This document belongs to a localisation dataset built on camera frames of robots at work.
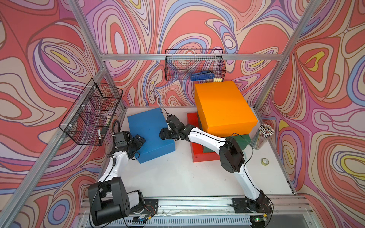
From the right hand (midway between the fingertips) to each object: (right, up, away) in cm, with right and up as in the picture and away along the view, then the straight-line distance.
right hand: (163, 138), depth 90 cm
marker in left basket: (-30, +4, -19) cm, 36 cm away
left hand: (-13, -2, -2) cm, 13 cm away
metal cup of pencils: (+61, +5, -8) cm, 62 cm away
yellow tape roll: (+65, -14, -1) cm, 67 cm away
